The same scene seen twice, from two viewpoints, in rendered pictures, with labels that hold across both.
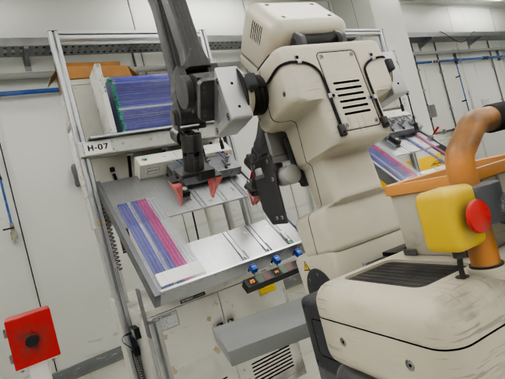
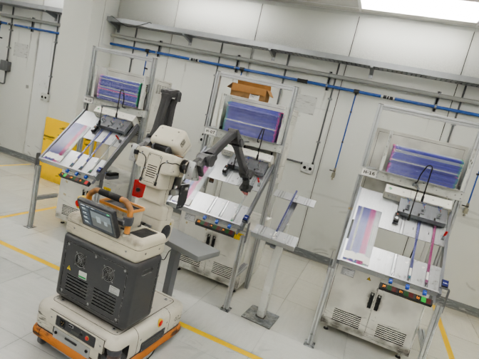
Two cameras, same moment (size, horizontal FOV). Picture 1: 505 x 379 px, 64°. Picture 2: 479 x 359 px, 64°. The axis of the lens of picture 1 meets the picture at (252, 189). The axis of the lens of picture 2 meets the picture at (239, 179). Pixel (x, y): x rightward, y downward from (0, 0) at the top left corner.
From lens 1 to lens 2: 240 cm
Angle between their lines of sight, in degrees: 50
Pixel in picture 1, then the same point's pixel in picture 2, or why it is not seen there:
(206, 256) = (197, 201)
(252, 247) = (217, 210)
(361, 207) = (149, 205)
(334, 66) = (152, 159)
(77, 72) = (238, 87)
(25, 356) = (135, 193)
